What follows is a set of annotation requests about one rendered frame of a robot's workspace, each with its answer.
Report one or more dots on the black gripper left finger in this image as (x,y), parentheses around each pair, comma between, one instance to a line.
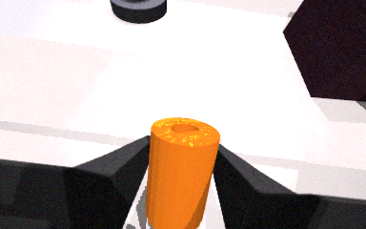
(97,194)

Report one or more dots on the orange cylindrical knob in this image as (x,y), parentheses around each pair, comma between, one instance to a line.
(181,164)

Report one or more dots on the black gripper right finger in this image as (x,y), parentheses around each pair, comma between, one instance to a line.
(249,199)

